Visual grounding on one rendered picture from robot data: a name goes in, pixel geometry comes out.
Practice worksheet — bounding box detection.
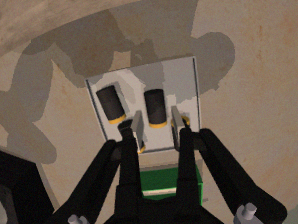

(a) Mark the green open-top box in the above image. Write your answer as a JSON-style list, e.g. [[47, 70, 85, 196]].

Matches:
[[140, 164, 203, 206]]

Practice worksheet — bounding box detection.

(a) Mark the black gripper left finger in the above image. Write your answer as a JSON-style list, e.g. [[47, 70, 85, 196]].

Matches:
[[44, 110, 144, 224]]

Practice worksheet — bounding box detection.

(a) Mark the black battery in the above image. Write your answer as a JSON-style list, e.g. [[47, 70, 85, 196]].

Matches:
[[117, 119, 145, 154], [96, 85, 126, 124], [143, 89, 167, 128], [171, 116, 190, 152]]

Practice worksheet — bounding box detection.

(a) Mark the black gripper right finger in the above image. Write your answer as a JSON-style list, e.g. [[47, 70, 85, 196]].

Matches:
[[171, 105, 287, 224]]

